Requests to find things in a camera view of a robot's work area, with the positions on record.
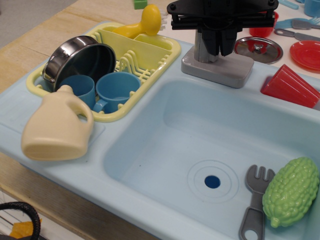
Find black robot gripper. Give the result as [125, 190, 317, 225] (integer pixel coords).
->
[167, 0, 279, 56]

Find grey toy faucet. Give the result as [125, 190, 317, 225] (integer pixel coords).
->
[181, 32, 254, 89]

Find red bowl background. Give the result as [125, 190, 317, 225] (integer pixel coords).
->
[249, 12, 279, 38]

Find steel pot lid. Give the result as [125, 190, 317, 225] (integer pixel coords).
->
[233, 36, 283, 64]

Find blue toy utensil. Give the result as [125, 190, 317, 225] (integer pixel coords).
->
[274, 18, 309, 29]

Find yellow dish brush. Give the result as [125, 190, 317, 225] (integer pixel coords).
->
[112, 4, 168, 39]

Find red plastic cup lying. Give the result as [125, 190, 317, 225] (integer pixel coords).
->
[260, 64, 320, 109]

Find grey toy spatula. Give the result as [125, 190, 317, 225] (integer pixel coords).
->
[291, 19, 320, 30]

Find grey toy spoon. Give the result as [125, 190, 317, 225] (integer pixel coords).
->
[274, 28, 320, 42]

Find red plastic plate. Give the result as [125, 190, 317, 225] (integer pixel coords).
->
[289, 40, 320, 72]

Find green block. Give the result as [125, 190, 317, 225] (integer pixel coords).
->
[133, 0, 148, 10]

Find blue cup background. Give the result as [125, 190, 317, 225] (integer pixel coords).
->
[304, 0, 320, 17]

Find light blue toy sink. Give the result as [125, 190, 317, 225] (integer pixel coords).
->
[0, 20, 320, 240]

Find steel cooking pot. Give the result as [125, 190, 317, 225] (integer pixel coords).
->
[42, 35, 116, 92]

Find blue cup left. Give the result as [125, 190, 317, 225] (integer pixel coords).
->
[60, 75, 96, 110]

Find green bitter melon toy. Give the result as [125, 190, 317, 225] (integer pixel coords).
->
[262, 157, 320, 228]

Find cream detergent bottle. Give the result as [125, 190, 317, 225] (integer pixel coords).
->
[21, 85, 94, 161]

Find grey toy fork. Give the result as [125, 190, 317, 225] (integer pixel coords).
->
[238, 164, 276, 240]

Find orange paper piece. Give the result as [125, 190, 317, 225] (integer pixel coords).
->
[9, 220, 42, 240]

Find blue cup with handle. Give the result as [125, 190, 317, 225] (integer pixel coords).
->
[93, 72, 141, 114]

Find black cable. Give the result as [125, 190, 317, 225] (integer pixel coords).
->
[0, 201, 41, 240]

